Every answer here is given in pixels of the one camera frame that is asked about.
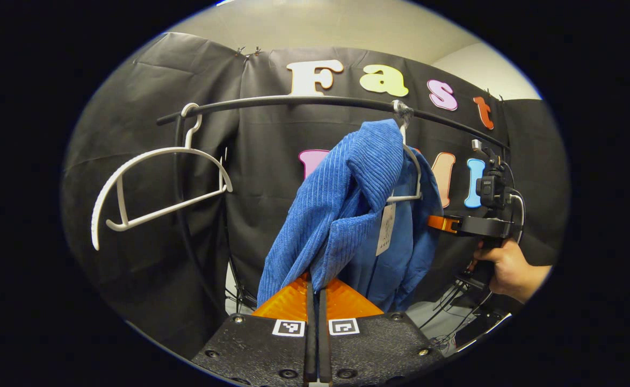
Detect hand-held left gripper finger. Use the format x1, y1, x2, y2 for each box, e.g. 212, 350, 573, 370
192, 273, 318, 386
317, 277, 444, 386

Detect blue corduroy jacket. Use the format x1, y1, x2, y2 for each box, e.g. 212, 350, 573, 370
257, 119, 444, 313

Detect white hanger with taped hook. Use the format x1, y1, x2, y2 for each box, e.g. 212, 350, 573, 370
386, 100, 423, 203

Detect black clothes rack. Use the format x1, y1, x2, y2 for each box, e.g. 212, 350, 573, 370
156, 95, 510, 323

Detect white plastic hanger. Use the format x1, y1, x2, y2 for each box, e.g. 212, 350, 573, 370
91, 103, 234, 252

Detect black cables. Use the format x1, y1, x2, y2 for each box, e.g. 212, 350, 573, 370
225, 257, 259, 313
419, 269, 509, 350

